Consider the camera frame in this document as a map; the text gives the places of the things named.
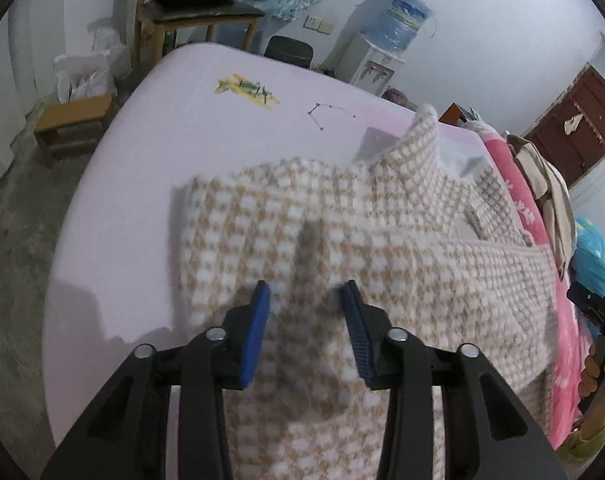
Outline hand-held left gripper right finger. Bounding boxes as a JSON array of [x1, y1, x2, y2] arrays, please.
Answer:
[[339, 280, 568, 480]]

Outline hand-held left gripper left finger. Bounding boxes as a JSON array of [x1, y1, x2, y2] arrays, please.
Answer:
[[40, 280, 272, 480]]

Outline tan white checked knit sweater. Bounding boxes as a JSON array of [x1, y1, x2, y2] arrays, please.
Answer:
[[170, 104, 561, 480]]

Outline person's right forearm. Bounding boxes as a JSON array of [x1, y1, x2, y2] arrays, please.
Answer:
[[555, 400, 605, 463]]

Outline beige clothes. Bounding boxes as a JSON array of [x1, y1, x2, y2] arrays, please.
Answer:
[[505, 134, 578, 281]]

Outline person's right hand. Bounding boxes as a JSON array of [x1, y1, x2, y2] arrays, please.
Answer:
[[579, 342, 604, 397]]

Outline blue printed pillow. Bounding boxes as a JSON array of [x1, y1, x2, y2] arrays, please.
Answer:
[[573, 216, 605, 311]]

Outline pink floral blanket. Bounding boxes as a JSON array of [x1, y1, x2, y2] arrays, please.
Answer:
[[475, 130, 591, 453]]

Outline brown wooden door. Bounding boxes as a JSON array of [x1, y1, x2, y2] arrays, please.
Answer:
[[525, 67, 605, 187]]

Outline bed with pink sheet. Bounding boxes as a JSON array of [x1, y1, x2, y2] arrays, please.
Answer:
[[42, 42, 588, 480]]

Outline white water dispenser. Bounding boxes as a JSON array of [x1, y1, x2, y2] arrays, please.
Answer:
[[337, 32, 406, 98]]

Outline low wooden stool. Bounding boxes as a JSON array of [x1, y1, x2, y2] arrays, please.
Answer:
[[34, 94, 115, 168]]

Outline white plastic bag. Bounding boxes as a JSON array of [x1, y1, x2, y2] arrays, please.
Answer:
[[54, 27, 128, 103]]

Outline wooden chair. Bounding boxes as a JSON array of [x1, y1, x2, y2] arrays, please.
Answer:
[[132, 0, 266, 63]]

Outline white wall socket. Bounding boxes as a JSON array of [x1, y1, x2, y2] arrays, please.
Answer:
[[302, 16, 336, 36]]

